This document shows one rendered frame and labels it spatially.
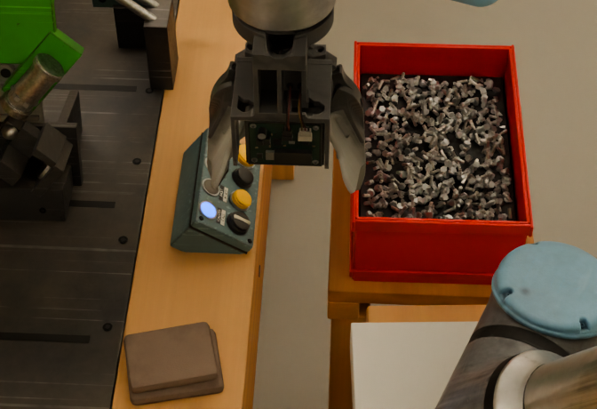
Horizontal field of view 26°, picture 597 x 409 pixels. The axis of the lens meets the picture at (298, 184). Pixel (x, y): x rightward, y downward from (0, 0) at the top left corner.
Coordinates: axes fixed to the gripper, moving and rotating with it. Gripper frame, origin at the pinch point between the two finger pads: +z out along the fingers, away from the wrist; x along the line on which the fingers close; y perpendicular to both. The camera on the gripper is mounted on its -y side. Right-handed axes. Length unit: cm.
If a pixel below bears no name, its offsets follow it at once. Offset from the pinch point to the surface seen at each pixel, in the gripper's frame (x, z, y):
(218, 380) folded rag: -7.9, 37.7, -4.3
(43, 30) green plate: -29.3, 17.8, -36.4
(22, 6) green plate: -31, 15, -37
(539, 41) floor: 50, 129, -162
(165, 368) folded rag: -13.4, 36.2, -4.5
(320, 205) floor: 0, 129, -108
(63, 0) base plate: -35, 39, -66
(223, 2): -13, 39, -67
